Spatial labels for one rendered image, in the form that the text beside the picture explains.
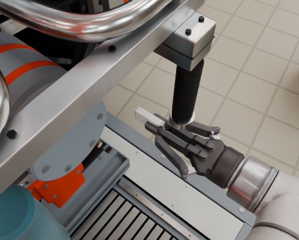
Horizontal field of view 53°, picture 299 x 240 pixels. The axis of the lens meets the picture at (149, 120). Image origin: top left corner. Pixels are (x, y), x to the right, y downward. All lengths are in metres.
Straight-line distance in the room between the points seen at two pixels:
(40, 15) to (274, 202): 0.43
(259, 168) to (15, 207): 0.40
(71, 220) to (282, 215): 0.73
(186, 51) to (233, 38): 1.47
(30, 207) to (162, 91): 1.11
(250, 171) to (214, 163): 0.07
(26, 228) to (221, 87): 1.25
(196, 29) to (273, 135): 1.15
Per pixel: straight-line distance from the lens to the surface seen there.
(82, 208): 1.11
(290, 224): 0.52
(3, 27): 0.58
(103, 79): 0.29
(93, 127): 0.42
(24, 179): 0.66
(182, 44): 0.37
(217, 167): 0.56
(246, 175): 0.54
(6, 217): 0.51
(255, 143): 1.43
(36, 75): 0.38
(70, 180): 0.79
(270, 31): 1.94
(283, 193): 0.54
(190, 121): 0.51
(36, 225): 0.53
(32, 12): 0.31
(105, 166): 1.08
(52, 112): 0.27
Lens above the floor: 1.19
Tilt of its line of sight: 57 degrees down
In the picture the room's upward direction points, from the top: straight up
